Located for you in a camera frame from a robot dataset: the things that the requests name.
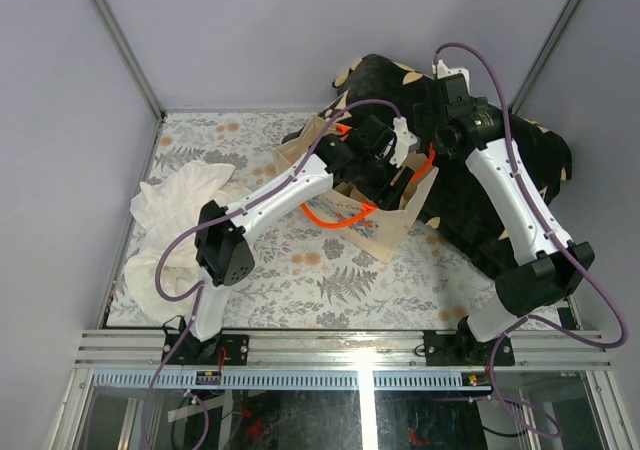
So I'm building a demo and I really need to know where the aluminium corner frame post right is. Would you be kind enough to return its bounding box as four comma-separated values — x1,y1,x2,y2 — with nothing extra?
509,0,585,114

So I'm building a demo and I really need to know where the black plush flower pillow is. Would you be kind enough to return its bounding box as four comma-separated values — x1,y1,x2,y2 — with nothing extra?
332,54,576,282

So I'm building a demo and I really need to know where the aluminium front rail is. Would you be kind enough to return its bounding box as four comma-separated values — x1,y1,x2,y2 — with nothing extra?
74,328,612,371

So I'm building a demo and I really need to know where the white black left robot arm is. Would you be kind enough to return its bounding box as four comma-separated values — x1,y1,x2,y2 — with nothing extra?
184,117,420,365

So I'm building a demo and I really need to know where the aluminium corner frame post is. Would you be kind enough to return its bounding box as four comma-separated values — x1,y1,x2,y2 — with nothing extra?
89,0,165,120
509,0,585,114

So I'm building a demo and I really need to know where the floral patterned table cloth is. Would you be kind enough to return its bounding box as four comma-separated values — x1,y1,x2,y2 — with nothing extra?
107,112,566,330

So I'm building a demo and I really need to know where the grey slotted cable duct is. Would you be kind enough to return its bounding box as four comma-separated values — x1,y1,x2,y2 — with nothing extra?
94,370,489,391

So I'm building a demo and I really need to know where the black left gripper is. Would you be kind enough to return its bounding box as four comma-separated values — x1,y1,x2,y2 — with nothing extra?
353,149,411,209

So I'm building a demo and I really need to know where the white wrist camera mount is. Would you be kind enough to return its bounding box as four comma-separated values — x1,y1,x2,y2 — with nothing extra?
432,59,469,84
390,117,420,167

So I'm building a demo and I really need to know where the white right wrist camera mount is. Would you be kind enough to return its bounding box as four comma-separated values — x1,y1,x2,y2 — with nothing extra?
432,59,469,84

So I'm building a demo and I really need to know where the aluminium corner frame post left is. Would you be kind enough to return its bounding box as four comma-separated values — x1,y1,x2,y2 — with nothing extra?
89,0,165,120

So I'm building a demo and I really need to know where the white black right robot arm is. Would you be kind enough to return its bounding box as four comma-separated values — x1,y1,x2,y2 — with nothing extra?
415,73,595,365

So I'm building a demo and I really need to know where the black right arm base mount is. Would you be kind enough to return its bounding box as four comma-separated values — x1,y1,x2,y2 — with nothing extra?
423,330,497,367

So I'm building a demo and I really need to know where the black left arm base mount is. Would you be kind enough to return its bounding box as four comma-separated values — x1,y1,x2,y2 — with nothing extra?
168,333,250,367

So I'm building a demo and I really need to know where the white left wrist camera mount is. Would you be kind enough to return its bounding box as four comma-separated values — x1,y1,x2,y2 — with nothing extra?
390,117,420,167

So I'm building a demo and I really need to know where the white crumpled cloth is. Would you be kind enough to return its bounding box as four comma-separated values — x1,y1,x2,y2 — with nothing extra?
124,161,250,323

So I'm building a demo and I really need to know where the beige canvas tote bag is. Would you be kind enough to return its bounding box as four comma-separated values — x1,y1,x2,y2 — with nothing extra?
272,112,440,265

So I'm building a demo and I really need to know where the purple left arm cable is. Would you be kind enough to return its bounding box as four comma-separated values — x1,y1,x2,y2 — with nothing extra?
139,98,404,450

